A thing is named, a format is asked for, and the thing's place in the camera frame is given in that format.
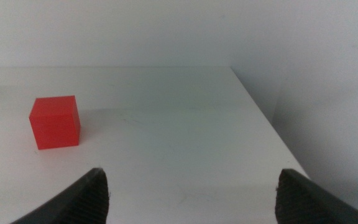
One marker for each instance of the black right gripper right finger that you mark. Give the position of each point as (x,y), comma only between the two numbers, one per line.
(300,202)

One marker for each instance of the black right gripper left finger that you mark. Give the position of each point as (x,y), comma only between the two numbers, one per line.
(82,202)

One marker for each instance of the red cube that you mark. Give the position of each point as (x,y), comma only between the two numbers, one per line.
(54,124)

